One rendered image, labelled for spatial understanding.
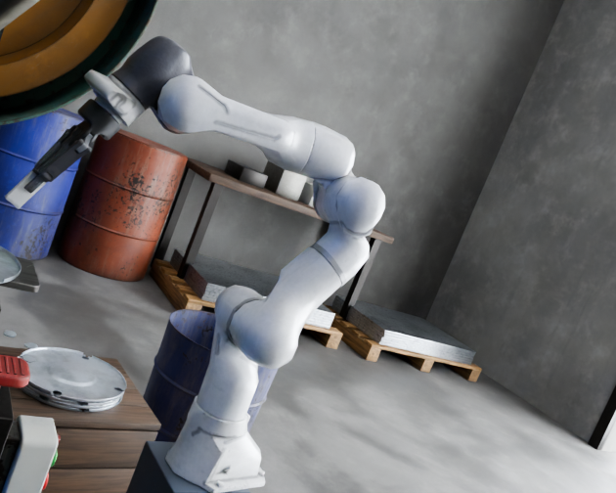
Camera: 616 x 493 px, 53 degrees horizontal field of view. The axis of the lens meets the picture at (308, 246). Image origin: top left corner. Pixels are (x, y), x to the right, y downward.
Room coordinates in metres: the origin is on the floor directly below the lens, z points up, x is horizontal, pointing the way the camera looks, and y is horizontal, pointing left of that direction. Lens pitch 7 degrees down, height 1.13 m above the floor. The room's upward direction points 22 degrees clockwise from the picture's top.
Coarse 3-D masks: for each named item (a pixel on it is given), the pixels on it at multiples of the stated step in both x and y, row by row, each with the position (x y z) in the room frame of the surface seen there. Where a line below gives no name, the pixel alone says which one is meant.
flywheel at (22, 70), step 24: (48, 0) 1.30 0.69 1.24; (72, 0) 1.32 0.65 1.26; (96, 0) 1.32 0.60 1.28; (120, 0) 1.34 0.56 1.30; (24, 24) 1.29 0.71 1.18; (48, 24) 1.31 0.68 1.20; (72, 24) 1.31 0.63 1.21; (96, 24) 1.32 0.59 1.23; (0, 48) 1.27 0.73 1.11; (24, 48) 1.29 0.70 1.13; (48, 48) 1.28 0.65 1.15; (72, 48) 1.31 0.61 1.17; (96, 48) 1.33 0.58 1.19; (0, 72) 1.25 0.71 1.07; (24, 72) 1.27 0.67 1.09; (48, 72) 1.29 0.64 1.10; (0, 96) 1.25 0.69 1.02
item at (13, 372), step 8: (0, 360) 0.73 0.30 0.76; (8, 360) 0.74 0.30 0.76; (16, 360) 0.75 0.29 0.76; (0, 368) 0.71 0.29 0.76; (8, 368) 0.72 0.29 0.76; (16, 368) 0.73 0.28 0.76; (24, 368) 0.74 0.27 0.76; (0, 376) 0.70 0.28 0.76; (8, 376) 0.71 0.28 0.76; (16, 376) 0.71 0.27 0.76; (24, 376) 0.72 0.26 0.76; (0, 384) 0.70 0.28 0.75; (8, 384) 0.71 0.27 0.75; (16, 384) 0.71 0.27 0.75; (24, 384) 0.72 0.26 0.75
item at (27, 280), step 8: (16, 256) 1.08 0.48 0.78; (24, 264) 1.06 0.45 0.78; (32, 264) 1.07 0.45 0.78; (24, 272) 1.02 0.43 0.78; (32, 272) 1.03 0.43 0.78; (16, 280) 0.97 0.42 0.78; (24, 280) 0.98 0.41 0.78; (32, 280) 1.00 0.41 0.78; (16, 288) 0.96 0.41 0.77; (24, 288) 0.97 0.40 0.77; (32, 288) 0.97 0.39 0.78
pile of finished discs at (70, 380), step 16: (32, 352) 1.61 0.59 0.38; (48, 352) 1.64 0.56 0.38; (64, 352) 1.68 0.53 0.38; (80, 352) 1.71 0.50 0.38; (32, 368) 1.52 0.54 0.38; (48, 368) 1.55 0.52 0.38; (64, 368) 1.58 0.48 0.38; (80, 368) 1.61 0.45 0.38; (96, 368) 1.66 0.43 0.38; (112, 368) 1.70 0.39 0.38; (32, 384) 1.44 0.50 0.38; (48, 384) 1.47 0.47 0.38; (64, 384) 1.50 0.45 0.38; (80, 384) 1.53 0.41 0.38; (96, 384) 1.57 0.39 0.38; (112, 384) 1.61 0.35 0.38; (48, 400) 1.43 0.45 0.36; (64, 400) 1.43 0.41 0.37; (80, 400) 1.45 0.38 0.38; (96, 400) 1.48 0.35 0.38; (112, 400) 1.53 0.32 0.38
